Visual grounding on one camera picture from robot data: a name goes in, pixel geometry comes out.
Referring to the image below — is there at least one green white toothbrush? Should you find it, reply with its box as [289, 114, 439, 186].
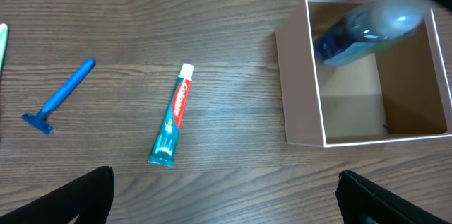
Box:
[0, 23, 9, 71]

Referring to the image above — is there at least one blue disposable razor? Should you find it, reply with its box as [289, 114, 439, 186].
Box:
[22, 59, 96, 135]

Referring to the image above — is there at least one open white cardboard box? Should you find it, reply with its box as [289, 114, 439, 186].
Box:
[275, 0, 451, 148]

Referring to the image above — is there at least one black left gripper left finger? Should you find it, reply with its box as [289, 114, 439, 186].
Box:
[1, 166, 114, 223]

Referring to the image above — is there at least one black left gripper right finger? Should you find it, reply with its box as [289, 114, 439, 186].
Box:
[335, 170, 448, 224]

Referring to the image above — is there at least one Colgate toothpaste tube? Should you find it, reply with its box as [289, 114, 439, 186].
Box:
[148, 64, 194, 167]

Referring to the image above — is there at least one blue mouthwash spray bottle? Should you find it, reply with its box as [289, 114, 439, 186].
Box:
[313, 0, 434, 66]

